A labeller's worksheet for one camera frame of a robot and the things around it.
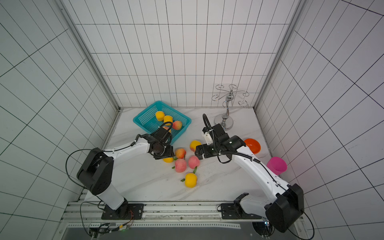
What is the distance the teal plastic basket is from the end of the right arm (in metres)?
0.36

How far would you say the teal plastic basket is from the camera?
Answer: 105 cm

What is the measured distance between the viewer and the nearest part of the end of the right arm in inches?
20.8
